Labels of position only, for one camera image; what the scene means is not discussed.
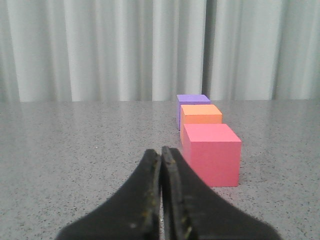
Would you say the purple foam cube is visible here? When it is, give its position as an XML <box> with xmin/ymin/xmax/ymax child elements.
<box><xmin>176</xmin><ymin>94</ymin><xmax>212</xmax><ymax>131</ymax></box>

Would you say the orange foam cube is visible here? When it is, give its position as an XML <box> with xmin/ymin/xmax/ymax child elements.
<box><xmin>180</xmin><ymin>104</ymin><xmax>223</xmax><ymax>144</ymax></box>

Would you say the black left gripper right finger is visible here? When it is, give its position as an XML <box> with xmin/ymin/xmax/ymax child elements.
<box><xmin>161</xmin><ymin>146</ymin><xmax>281</xmax><ymax>240</ymax></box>

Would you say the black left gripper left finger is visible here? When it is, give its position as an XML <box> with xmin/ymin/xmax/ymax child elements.
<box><xmin>56</xmin><ymin>149</ymin><xmax>161</xmax><ymax>240</ymax></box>

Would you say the pale green curtain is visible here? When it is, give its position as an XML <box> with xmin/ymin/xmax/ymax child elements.
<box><xmin>0</xmin><ymin>0</ymin><xmax>320</xmax><ymax>102</ymax></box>

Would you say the red foam cube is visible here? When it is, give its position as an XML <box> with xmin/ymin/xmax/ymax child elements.
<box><xmin>182</xmin><ymin>123</ymin><xmax>242</xmax><ymax>187</ymax></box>

